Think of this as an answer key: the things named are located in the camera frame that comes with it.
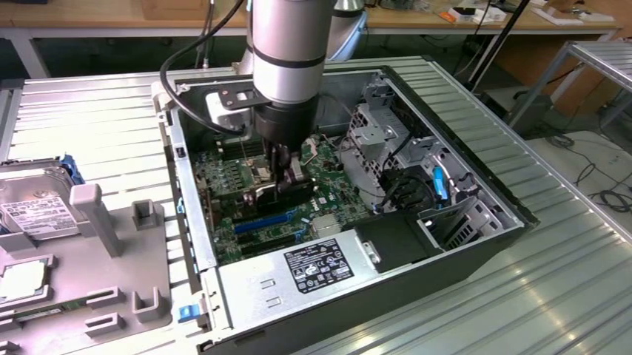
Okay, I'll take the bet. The grey parts rack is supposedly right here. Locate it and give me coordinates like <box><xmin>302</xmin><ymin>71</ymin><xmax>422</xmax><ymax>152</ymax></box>
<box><xmin>0</xmin><ymin>183</ymin><xmax>174</xmax><ymax>355</ymax></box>

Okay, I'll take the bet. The wooden desk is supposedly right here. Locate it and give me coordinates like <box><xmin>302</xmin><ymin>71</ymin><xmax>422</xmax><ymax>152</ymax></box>
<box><xmin>0</xmin><ymin>0</ymin><xmax>624</xmax><ymax>78</ymax></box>

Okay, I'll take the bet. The grey hanging cable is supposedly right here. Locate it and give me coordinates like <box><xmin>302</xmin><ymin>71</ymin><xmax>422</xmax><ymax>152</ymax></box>
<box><xmin>199</xmin><ymin>0</ymin><xmax>218</xmax><ymax>70</ymax></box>

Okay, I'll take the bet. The metal socket cover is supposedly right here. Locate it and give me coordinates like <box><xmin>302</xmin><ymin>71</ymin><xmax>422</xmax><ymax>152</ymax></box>
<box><xmin>301</xmin><ymin>134</ymin><xmax>323</xmax><ymax>168</ymax></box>

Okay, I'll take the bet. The orange and white box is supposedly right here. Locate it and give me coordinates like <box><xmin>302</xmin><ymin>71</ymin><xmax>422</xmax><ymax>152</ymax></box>
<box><xmin>440</xmin><ymin>6</ymin><xmax>508</xmax><ymax>25</ymax></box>

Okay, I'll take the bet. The grey power supply unit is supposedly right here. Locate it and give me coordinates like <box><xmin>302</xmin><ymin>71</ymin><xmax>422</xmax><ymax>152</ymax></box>
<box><xmin>217</xmin><ymin>229</ymin><xmax>384</xmax><ymax>330</ymax></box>

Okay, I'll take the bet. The blue disk caddy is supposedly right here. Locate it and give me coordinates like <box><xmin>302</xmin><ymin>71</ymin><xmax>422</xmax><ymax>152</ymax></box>
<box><xmin>55</xmin><ymin>155</ymin><xmax>87</xmax><ymax>186</ymax></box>

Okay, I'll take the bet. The green motherboard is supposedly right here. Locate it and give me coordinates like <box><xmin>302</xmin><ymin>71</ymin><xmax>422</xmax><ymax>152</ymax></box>
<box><xmin>190</xmin><ymin>135</ymin><xmax>377</xmax><ymax>260</ymax></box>

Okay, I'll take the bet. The small silver heatsink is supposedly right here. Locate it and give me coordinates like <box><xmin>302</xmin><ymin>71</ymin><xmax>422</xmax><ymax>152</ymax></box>
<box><xmin>309</xmin><ymin>215</ymin><xmax>342</xmax><ymax>236</ymax></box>

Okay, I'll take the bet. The black cable on white table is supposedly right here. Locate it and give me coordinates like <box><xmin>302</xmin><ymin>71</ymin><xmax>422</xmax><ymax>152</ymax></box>
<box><xmin>573</xmin><ymin>150</ymin><xmax>632</xmax><ymax>214</ymax></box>

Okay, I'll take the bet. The brown wooden cabinet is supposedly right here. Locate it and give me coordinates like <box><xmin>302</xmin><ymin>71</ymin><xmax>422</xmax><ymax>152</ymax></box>
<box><xmin>493</xmin><ymin>35</ymin><xmax>619</xmax><ymax>116</ymax></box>

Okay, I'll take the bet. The metal slat frame table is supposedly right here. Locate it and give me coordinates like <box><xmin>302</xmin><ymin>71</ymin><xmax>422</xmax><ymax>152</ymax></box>
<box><xmin>506</xmin><ymin>39</ymin><xmax>632</xmax><ymax>129</ymax></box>

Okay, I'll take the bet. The black wire bundle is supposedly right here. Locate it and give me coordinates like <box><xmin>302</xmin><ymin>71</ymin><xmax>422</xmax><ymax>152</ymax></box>
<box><xmin>377</xmin><ymin>164</ymin><xmax>441</xmax><ymax>216</ymax></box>

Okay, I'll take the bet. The CPU socket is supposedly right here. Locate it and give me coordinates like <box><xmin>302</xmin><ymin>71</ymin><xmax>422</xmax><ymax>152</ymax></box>
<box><xmin>245</xmin><ymin>158</ymin><xmax>275</xmax><ymax>186</ymax></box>

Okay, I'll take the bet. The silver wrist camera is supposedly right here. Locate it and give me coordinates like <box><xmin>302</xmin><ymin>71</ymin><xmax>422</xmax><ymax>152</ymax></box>
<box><xmin>203</xmin><ymin>86</ymin><xmax>263</xmax><ymax>131</ymax></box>

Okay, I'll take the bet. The white flat box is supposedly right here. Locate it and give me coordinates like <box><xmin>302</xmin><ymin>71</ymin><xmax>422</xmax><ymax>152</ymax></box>
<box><xmin>529</xmin><ymin>4</ymin><xmax>587</xmax><ymax>27</ymax></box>

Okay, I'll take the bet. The silver disk bay cage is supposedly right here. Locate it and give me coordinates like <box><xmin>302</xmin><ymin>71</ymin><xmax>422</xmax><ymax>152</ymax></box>
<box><xmin>343</xmin><ymin>81</ymin><xmax>445</xmax><ymax>197</ymax></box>

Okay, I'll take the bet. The silver CPU chip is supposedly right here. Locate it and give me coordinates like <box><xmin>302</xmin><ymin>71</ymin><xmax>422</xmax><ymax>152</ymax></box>
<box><xmin>0</xmin><ymin>260</ymin><xmax>51</xmax><ymax>302</ymax></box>

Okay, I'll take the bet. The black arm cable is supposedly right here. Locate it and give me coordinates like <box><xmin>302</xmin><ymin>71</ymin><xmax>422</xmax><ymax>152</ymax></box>
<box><xmin>159</xmin><ymin>0</ymin><xmax>249</xmax><ymax>135</ymax></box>

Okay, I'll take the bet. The black tripod pole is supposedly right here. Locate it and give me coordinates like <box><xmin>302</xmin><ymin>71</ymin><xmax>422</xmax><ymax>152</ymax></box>
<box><xmin>466</xmin><ymin>0</ymin><xmax>532</xmax><ymax>92</ymax></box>

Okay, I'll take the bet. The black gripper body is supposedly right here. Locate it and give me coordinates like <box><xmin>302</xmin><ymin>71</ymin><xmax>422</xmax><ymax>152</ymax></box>
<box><xmin>253</xmin><ymin>96</ymin><xmax>319</xmax><ymax>154</ymax></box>

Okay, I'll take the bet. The blue expansion slot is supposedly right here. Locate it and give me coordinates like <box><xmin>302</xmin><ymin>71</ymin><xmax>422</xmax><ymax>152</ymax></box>
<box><xmin>231</xmin><ymin>212</ymin><xmax>294</xmax><ymax>234</ymax></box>

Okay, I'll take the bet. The open black PC case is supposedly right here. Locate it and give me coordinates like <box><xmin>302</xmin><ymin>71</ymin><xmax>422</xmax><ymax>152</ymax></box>
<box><xmin>162</xmin><ymin>64</ymin><xmax>543</xmax><ymax>355</ymax></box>

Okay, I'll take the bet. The green RAM stick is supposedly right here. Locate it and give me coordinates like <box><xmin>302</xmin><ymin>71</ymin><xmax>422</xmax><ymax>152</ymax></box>
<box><xmin>13</xmin><ymin>298</ymin><xmax>90</xmax><ymax>320</ymax></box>

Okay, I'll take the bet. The black fan shroud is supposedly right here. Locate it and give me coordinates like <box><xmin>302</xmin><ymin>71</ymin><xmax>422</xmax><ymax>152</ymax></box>
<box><xmin>339</xmin><ymin>212</ymin><xmax>445</xmax><ymax>274</ymax></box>

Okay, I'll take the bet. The silver hard disk drive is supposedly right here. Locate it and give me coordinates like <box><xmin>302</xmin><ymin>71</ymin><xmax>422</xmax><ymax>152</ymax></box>
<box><xmin>0</xmin><ymin>158</ymin><xmax>83</xmax><ymax>241</ymax></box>

